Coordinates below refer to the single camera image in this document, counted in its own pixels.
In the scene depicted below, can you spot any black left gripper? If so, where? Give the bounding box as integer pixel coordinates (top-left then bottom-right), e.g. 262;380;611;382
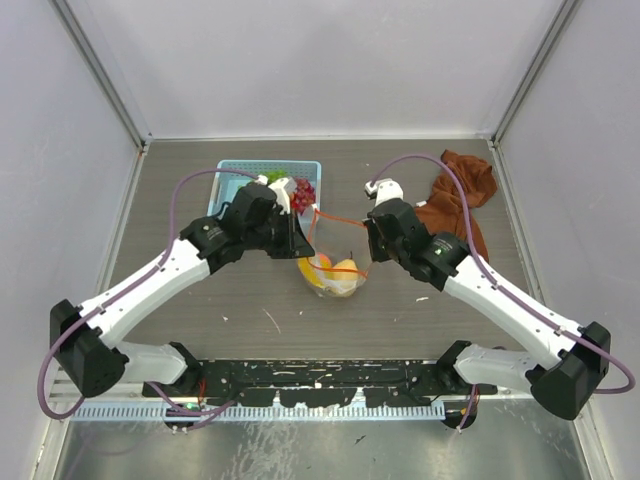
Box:
244;206;314;259

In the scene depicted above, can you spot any yellow star fruit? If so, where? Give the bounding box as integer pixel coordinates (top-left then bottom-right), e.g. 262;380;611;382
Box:
297;257;323;288

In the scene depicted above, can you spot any clear zip top bag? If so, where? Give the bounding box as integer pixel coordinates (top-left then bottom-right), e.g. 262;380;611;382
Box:
299;204;372;298

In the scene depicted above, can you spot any purple grape bunch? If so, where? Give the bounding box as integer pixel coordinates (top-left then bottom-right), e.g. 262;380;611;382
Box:
291;177;316;214

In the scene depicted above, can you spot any green grape bunch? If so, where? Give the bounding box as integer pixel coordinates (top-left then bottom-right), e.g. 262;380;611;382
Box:
265;170;289;183

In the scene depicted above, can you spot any light blue plastic basket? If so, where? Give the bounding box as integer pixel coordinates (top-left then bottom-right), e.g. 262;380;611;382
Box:
207;159;322;215

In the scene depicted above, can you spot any orange peach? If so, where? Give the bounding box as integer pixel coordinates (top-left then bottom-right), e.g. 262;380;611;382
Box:
313;253;333;270

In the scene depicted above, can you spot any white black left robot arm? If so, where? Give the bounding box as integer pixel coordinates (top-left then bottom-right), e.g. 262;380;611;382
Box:
50;178;315;398

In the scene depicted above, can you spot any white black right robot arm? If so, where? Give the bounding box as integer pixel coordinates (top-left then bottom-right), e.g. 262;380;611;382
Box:
365;198;611;420

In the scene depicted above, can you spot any brown cloth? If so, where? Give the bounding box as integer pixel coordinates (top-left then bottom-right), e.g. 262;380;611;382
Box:
414;149;499;261

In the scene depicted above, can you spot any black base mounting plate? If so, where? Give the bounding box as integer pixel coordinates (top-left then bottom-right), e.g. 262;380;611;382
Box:
161;360;471;408

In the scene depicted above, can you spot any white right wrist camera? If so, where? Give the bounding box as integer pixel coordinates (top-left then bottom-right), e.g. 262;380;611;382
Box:
364;178;404;206

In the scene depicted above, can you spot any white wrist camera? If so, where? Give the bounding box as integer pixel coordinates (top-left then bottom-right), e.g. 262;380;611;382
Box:
268;177;297;215
364;178;404;206

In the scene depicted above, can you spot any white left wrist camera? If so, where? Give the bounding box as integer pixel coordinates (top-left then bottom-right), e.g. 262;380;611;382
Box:
268;177;297;215

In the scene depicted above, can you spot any slotted cable duct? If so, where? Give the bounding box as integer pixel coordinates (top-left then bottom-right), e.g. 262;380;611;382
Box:
71;400;446;422

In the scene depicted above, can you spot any right aluminium frame post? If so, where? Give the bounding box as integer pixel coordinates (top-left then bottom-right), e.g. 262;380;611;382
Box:
489;0;582;145

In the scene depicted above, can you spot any aluminium frame post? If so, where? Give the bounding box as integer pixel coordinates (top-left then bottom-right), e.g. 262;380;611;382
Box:
489;0;582;145
50;1;153;150

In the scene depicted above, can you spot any left aluminium frame post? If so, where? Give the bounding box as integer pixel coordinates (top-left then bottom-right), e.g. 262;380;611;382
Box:
50;1;153;150

